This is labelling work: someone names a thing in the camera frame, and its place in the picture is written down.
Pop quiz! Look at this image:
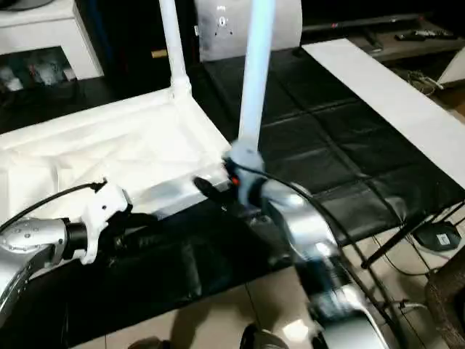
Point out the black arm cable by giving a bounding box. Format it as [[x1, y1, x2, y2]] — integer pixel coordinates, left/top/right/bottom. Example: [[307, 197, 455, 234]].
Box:
[[0, 182, 108, 233], [247, 167, 408, 342]]

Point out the white flat board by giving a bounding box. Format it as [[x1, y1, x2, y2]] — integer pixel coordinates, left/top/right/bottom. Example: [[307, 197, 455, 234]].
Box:
[[302, 38, 465, 193]]

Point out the black stand leg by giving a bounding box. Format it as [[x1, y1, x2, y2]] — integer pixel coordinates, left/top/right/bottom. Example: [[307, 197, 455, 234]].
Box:
[[356, 211, 465, 271]]

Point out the black work mat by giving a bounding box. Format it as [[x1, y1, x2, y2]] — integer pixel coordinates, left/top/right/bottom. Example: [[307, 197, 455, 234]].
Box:
[[0, 44, 465, 342]]

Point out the white plastic table leg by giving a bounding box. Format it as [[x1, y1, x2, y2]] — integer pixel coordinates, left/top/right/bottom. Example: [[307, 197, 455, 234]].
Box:
[[158, 0, 193, 99], [230, 0, 277, 175]]

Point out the dark left robot foot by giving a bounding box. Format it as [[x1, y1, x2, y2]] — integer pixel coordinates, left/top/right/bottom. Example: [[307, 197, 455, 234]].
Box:
[[127, 336, 171, 349]]

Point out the dark right robot foot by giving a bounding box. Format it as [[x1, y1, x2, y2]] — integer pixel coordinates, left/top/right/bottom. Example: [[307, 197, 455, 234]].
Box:
[[240, 324, 291, 349]]

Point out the black low shelf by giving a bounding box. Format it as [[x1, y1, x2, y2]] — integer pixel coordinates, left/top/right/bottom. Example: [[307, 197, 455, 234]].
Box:
[[305, 15, 465, 63]]

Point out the white glass-door cabinet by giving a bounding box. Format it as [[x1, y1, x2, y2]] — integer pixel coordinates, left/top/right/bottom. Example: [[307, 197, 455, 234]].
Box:
[[0, 0, 102, 84]]

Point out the black remote control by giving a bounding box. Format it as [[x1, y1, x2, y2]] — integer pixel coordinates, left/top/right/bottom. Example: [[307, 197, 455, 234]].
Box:
[[396, 29, 437, 41]]

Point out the white plastic table top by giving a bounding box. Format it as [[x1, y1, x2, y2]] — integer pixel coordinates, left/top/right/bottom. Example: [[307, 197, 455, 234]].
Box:
[[0, 87, 244, 226]]

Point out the dark robot foot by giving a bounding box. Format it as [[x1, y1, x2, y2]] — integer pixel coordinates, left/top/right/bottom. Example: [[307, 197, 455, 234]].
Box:
[[127, 336, 171, 349], [240, 324, 291, 349]]

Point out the black box white label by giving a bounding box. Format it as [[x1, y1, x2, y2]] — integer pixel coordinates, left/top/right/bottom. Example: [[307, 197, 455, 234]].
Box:
[[418, 222, 462, 252]]

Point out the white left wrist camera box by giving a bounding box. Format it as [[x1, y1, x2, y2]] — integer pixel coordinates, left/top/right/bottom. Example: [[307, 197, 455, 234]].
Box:
[[78, 180, 133, 264]]

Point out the black cabinet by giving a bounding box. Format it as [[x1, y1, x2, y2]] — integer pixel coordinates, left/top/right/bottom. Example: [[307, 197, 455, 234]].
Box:
[[76, 0, 204, 92]]

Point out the light grey cushion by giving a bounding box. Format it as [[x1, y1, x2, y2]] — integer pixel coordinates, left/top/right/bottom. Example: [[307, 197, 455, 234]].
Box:
[[195, 0, 303, 63]]

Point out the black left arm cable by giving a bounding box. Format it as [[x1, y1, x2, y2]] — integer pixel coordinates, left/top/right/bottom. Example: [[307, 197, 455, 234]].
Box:
[[0, 182, 108, 233]]

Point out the white side cabinet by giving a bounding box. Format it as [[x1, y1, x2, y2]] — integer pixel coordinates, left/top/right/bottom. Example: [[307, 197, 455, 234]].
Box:
[[436, 49, 465, 85]]

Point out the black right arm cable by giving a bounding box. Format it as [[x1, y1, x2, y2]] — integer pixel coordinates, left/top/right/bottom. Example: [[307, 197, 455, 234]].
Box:
[[247, 167, 408, 342]]

